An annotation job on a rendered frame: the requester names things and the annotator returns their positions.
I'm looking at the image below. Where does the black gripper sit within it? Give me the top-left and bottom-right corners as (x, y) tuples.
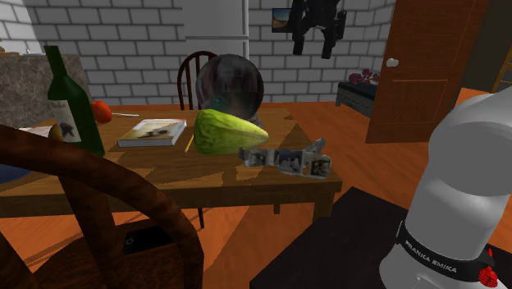
(288, 0), (348, 60)

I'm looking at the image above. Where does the dark bench with flowers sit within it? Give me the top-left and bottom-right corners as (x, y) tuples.
(334, 68), (382, 119)

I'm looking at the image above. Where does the dark glass sphere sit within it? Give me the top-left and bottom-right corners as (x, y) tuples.
(194, 53), (266, 130)

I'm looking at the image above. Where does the white refrigerator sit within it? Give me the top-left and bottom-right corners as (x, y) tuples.
(181, 0), (250, 78)

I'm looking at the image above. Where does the brown wooden door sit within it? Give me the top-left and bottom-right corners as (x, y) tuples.
(364, 0), (490, 145)

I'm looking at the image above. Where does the grey patterned angular object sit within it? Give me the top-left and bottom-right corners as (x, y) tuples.
(237, 137), (333, 181)

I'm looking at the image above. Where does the green melon wedge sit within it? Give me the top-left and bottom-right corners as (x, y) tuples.
(193, 108), (270, 157)

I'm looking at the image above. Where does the dark wooden spindle chair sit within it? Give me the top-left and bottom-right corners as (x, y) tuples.
(176, 50), (219, 112)

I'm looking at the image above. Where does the pale paperback book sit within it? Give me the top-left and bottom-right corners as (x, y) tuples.
(117, 118), (188, 149)

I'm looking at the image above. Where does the wooden table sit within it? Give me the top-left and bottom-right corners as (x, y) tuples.
(0, 104), (344, 230)

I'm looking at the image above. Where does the black robot stand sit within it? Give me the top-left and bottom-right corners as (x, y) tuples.
(249, 186), (409, 289)

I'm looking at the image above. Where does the red tomato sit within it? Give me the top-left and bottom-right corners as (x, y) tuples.
(90, 100), (113, 124)

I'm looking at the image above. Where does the green wine bottle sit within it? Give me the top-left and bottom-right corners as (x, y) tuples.
(43, 44), (106, 158)

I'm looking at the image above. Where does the brown wooden round-back chair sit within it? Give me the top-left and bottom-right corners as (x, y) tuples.
(0, 123), (205, 289)

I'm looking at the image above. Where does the black phone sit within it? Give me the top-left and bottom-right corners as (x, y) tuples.
(121, 224), (176, 256)

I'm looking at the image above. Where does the yellow fruit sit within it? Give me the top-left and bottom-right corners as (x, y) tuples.
(47, 122), (66, 144)

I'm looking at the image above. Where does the grey marble counter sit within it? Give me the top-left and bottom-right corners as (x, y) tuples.
(0, 51), (95, 130)

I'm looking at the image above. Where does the blue plate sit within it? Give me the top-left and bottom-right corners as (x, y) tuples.
(0, 163), (33, 186)

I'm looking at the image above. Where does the small wall picture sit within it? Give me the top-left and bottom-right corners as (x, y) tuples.
(271, 7), (293, 34)

